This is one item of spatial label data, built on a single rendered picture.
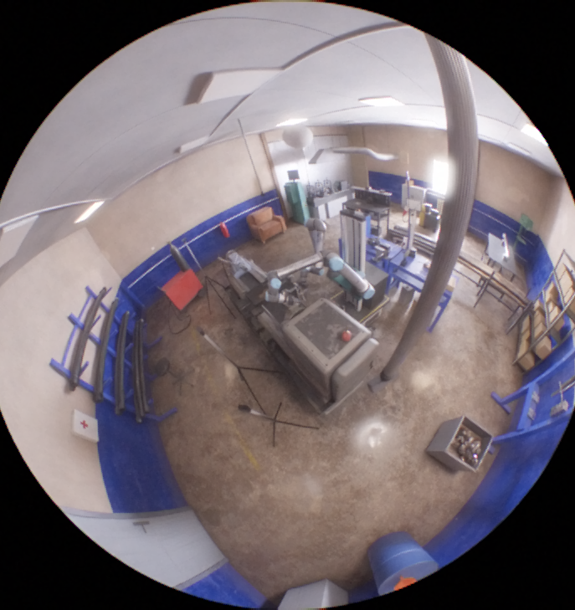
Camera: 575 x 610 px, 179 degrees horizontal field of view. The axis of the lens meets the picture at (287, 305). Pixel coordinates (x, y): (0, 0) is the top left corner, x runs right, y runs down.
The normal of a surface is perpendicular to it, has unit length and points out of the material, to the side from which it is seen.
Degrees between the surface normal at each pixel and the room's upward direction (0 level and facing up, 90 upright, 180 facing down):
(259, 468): 0
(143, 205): 90
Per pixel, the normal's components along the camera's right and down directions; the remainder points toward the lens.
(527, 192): -0.79, 0.55
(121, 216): 0.56, 0.51
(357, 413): -0.22, -0.66
